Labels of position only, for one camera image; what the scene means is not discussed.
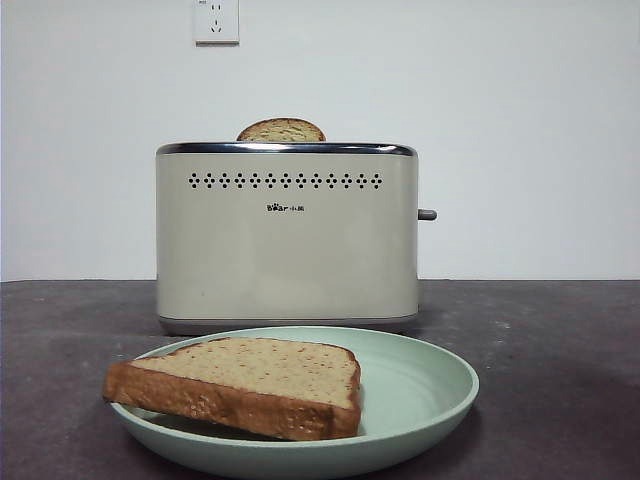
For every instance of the toasted bread slice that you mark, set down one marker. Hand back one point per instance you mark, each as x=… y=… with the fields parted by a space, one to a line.
x=280 y=131
x=240 y=380

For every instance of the pale green round plate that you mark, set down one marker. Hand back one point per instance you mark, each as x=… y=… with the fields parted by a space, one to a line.
x=415 y=400

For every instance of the cream two-slot toaster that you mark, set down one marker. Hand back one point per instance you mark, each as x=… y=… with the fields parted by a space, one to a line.
x=280 y=250

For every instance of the grey toaster lever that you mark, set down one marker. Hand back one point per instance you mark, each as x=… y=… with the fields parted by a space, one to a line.
x=427 y=215

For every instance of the white wall socket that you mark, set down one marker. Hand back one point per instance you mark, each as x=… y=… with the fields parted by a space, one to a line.
x=216 y=22

